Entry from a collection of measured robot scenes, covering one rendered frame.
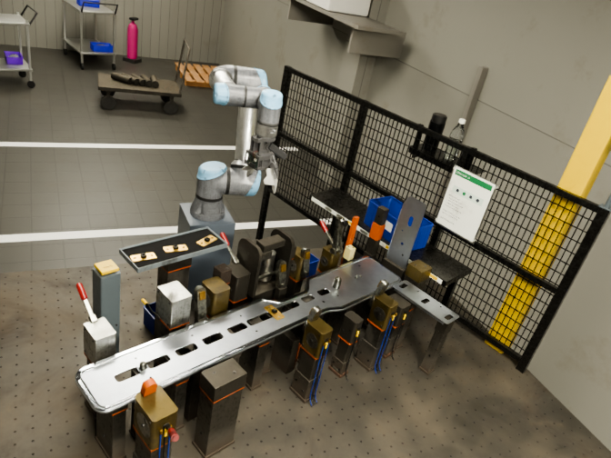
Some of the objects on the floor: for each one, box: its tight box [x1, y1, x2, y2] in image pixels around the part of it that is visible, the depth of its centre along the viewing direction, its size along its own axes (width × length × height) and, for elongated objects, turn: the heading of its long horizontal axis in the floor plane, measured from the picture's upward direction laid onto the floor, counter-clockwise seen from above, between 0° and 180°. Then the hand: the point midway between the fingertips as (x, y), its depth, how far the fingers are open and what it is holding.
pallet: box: [175, 62, 217, 88], centre depth 813 cm, size 105×72×10 cm
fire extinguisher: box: [123, 17, 142, 64], centre depth 812 cm, size 28×30×66 cm
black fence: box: [255, 65, 611, 373], centre depth 290 cm, size 14×197×155 cm, turn 24°
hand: (262, 184), depth 193 cm, fingers open, 14 cm apart
